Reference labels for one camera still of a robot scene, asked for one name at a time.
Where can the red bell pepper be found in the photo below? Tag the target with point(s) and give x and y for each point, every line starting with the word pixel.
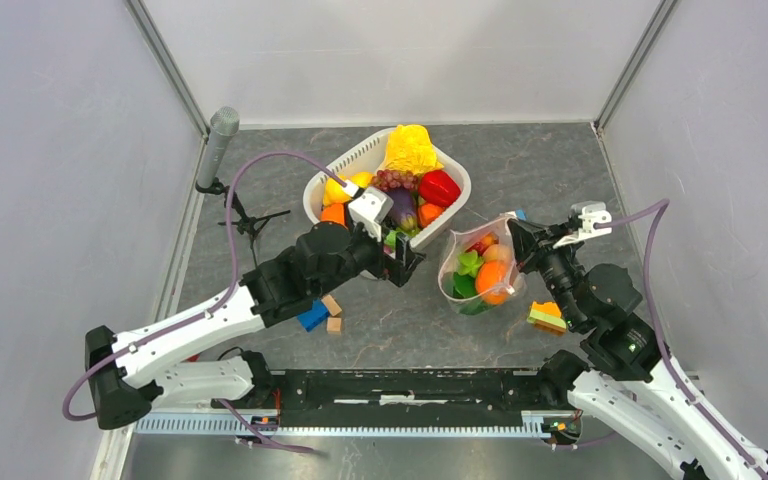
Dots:
pixel 438 188

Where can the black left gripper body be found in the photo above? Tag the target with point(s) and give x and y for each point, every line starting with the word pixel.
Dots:
pixel 367 253

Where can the dark purple eggplant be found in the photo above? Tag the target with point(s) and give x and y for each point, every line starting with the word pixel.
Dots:
pixel 403 212

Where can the blue striped block stack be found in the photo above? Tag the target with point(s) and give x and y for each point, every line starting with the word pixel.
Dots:
pixel 315 316

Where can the white plastic basket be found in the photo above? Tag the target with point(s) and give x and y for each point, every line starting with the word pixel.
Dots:
pixel 368 156

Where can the small orange tangerine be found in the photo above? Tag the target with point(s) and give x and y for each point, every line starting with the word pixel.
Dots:
pixel 335 213

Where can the green cucumber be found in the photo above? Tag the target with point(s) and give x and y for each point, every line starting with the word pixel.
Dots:
pixel 392 236

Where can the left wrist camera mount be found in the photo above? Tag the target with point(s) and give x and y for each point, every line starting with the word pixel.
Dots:
pixel 368 207

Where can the green bell pepper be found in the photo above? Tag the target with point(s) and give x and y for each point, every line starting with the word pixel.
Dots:
pixel 469 263

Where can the tan wooden block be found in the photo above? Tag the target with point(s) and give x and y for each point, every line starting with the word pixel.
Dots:
pixel 331 305
pixel 334 325

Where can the grey microphone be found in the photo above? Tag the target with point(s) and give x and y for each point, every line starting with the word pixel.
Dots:
pixel 224 125

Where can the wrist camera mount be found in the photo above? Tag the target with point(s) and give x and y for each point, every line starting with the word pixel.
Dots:
pixel 585 223
pixel 368 207

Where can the small orange pepper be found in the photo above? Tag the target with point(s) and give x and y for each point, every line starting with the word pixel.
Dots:
pixel 427 213

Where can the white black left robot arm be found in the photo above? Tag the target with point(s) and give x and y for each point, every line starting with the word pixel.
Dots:
pixel 128 372

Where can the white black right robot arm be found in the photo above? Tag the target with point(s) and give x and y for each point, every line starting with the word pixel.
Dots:
pixel 629 380

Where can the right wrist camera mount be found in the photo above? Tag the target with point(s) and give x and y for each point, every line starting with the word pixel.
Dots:
pixel 585 223

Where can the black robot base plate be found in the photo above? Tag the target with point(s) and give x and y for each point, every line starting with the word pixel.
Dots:
pixel 386 398

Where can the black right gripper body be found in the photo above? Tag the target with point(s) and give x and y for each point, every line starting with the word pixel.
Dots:
pixel 557 266

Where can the red pomegranate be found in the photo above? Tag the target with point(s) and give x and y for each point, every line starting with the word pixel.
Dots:
pixel 483 243

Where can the aluminium frame rail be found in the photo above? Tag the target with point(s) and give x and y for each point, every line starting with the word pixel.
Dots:
pixel 240 396

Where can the purple grapes bunch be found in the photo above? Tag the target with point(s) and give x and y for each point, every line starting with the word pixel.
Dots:
pixel 388 180

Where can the orange toy block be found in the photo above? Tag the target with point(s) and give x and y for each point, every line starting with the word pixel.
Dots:
pixel 547 317

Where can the yellow lemon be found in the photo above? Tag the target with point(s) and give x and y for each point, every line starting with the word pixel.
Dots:
pixel 334 192

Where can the clear zip top bag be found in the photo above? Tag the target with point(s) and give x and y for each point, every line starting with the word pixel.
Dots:
pixel 459 241

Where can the yellow pink peach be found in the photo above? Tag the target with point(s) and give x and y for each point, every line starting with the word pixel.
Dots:
pixel 498 253

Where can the green leafy bok choy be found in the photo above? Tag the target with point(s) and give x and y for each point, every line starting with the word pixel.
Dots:
pixel 462 295

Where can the orange fruit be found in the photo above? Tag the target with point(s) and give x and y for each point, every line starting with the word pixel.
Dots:
pixel 492 283

